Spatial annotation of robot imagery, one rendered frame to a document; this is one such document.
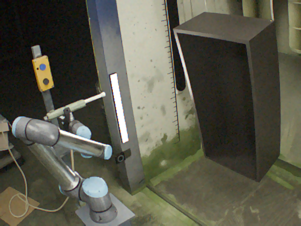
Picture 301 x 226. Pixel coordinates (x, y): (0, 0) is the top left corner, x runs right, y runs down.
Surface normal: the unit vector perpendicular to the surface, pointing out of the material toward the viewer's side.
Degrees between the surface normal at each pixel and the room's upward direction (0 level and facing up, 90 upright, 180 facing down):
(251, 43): 90
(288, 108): 57
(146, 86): 90
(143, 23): 90
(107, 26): 90
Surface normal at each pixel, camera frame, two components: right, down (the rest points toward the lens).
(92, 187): -0.04, -0.87
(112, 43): 0.61, 0.30
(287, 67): -0.72, -0.18
